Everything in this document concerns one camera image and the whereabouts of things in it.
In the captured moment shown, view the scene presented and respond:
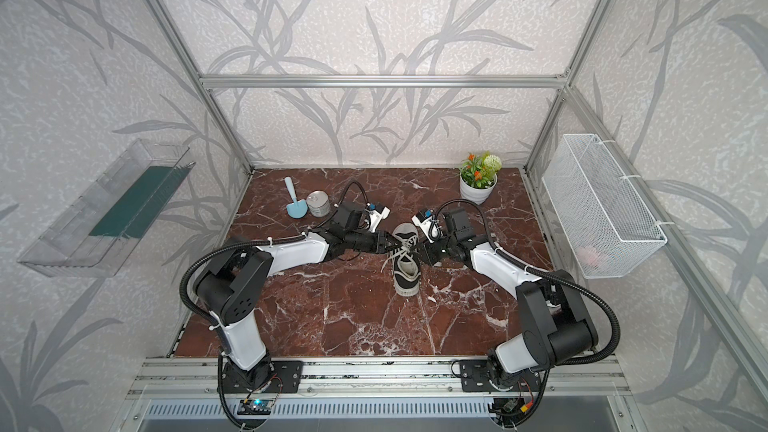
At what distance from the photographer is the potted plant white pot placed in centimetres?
101

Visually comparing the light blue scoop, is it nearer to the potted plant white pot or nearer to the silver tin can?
the silver tin can

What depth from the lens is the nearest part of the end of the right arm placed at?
26.2 inches

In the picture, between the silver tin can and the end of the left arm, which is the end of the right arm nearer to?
the end of the left arm

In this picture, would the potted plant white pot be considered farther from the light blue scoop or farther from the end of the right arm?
the light blue scoop

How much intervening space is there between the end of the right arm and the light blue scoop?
1.66 ft

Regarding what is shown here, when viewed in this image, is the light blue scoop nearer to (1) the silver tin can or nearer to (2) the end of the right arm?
(1) the silver tin can

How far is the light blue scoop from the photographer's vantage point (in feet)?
3.51

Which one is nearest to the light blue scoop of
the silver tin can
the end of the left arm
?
the silver tin can

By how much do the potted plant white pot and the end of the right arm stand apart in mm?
280
